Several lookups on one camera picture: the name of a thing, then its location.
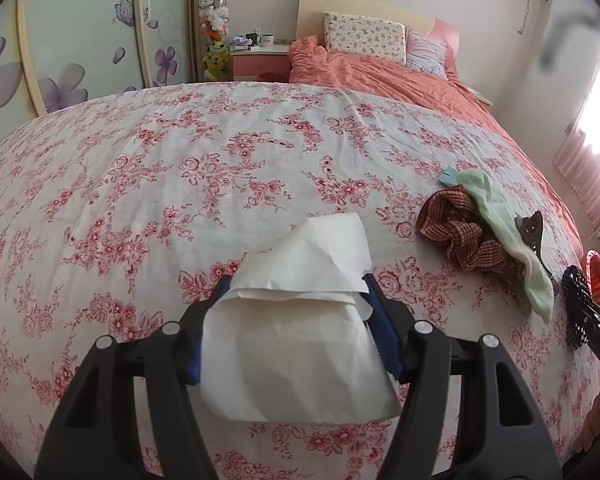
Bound black dotted scrunchie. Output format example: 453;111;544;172
561;264;594;349

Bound beige and pink headboard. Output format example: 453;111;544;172
297;0;461;68

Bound dark metal hair clip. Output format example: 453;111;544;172
512;211;546;261

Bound floral print pillow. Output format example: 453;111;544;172
323;11;407;66

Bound air conditioner pipe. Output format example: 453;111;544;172
517;0;553;37

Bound white tissue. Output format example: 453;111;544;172
200;212;403;423

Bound flower print wardrobe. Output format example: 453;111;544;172
0;0;197;161

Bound coral bed blanket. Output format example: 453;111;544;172
287;35;586;256

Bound pink sheer curtain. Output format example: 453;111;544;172
552;35;600;211

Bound light green towel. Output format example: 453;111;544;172
457;170;555;323

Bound pink floral tablecloth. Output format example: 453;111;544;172
0;82;600;480

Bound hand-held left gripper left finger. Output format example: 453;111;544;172
34;274;233;480

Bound plush toy display tube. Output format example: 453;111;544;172
196;0;233;82

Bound brown checkered cloth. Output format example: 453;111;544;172
416;185;518;275

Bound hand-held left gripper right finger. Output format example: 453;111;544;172
361;272;563;480

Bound pink striped pillow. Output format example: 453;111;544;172
405;27;451;79

